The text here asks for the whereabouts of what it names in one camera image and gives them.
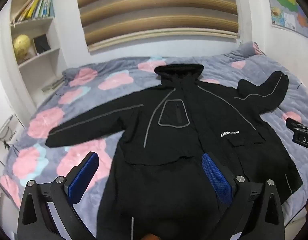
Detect wall map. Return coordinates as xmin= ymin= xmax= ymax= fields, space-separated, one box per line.
xmin=264 ymin=0 xmax=308 ymax=43

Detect golden globe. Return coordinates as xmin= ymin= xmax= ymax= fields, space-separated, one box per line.
xmin=13 ymin=34 xmax=32 ymax=61

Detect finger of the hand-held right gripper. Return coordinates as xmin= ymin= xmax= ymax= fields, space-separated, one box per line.
xmin=286 ymin=117 xmax=308 ymax=131

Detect row of colourful books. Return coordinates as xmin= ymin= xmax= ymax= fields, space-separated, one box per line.
xmin=12 ymin=0 xmax=55 ymax=22

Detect grey floral blanket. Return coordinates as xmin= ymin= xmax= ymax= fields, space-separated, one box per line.
xmin=0 ymin=41 xmax=308 ymax=233

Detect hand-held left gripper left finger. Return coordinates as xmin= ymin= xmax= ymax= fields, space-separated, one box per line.
xmin=17 ymin=151 xmax=99 ymax=240

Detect striped window blind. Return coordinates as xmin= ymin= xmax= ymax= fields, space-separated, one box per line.
xmin=75 ymin=0 xmax=242 ymax=53

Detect black hooded jacket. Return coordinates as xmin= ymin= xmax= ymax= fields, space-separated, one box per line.
xmin=45 ymin=64 xmax=303 ymax=240

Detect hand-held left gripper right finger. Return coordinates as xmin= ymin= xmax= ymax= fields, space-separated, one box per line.
xmin=201 ymin=152 xmax=286 ymax=240

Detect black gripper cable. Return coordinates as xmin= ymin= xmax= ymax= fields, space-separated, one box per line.
xmin=284 ymin=204 xmax=308 ymax=232

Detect white bookshelf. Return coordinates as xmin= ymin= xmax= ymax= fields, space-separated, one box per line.
xmin=8 ymin=0 xmax=63 ymax=94

